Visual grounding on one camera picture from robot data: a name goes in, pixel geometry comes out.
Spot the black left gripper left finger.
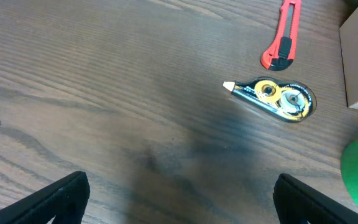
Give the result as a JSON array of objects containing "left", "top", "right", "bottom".
[{"left": 0, "top": 171, "right": 90, "bottom": 224}]

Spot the red utility knife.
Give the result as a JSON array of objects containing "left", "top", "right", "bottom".
[{"left": 260, "top": 0, "right": 301, "bottom": 71}]

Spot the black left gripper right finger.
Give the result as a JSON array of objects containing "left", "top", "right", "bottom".
[{"left": 273, "top": 173, "right": 358, "bottom": 224}]

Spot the black yellow correction tape dispenser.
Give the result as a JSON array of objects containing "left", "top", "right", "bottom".
[{"left": 223, "top": 77, "right": 317, "bottom": 123}]

